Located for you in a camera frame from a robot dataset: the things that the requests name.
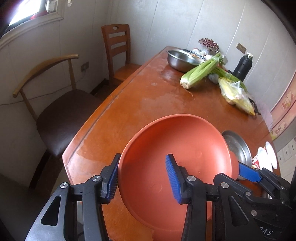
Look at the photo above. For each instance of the pink cartoon printed partition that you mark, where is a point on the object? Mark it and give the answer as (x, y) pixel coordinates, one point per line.
(283, 111)

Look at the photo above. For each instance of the red paper bowl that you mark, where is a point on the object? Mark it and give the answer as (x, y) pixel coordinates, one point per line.
(271, 154)
(262, 155)

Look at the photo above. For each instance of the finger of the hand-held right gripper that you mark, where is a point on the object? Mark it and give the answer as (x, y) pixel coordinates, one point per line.
(248, 173)

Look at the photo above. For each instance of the green vegetable stalks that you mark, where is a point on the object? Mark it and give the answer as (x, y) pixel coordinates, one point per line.
(229, 75)

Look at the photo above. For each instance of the celery bunch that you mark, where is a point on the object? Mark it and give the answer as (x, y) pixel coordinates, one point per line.
(200, 70)

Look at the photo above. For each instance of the black vegetable peeler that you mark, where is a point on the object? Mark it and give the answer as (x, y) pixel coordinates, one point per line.
(256, 107)

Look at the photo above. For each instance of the orange plastic bowl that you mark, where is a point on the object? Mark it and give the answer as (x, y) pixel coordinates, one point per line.
(185, 143)

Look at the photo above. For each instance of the window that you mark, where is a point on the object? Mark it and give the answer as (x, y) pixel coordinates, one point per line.
(30, 9)

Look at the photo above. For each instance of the slatted wooden chair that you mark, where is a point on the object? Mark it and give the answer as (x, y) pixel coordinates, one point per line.
(116, 46)

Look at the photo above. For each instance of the patterned ceramic plate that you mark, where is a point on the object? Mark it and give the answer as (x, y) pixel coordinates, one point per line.
(193, 52)

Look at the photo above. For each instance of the small steel bowl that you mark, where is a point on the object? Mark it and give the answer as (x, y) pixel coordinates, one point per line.
(238, 144)

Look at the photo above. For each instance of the beige wall outlet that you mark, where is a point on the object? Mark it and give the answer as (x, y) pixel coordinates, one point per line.
(241, 48)

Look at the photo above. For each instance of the wooden armchair dark seat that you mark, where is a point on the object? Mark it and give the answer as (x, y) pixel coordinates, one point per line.
(57, 111)

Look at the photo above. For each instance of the large steel basin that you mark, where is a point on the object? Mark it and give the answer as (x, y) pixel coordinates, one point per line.
(181, 59)

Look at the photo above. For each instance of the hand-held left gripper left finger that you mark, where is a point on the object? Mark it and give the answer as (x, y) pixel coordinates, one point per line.
(110, 183)

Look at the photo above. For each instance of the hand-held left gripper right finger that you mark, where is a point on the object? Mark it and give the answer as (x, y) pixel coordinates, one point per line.
(174, 183)

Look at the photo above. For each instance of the bag of corn cobs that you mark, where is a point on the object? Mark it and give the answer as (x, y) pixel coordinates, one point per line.
(235, 95)

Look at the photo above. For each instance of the black thermos flask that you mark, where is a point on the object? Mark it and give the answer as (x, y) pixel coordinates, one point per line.
(242, 67)

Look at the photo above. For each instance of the low wall socket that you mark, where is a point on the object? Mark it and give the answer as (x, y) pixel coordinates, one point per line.
(84, 66)

